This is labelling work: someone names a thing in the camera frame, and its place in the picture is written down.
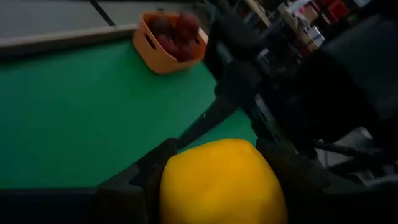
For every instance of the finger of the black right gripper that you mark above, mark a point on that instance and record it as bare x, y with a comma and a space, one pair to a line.
205, 123

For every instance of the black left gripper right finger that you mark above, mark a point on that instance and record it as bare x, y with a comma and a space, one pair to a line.
311, 199

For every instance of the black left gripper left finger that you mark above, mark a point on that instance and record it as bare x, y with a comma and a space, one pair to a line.
130, 199

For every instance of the large orange-yellow lemon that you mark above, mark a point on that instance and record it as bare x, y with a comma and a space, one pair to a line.
220, 186

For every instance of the dark red apple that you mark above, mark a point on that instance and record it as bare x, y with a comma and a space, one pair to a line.
158, 25
168, 45
188, 23

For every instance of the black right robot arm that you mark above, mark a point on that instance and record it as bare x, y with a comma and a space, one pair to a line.
326, 102

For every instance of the orange plastic basket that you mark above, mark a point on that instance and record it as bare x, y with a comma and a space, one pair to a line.
155, 59

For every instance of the cluttered storage shelf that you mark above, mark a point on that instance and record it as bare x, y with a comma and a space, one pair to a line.
304, 25

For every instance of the green table mat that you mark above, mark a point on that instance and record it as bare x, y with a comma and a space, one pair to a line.
77, 118

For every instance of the black aluminium table frame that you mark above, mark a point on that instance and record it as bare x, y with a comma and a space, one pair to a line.
31, 49

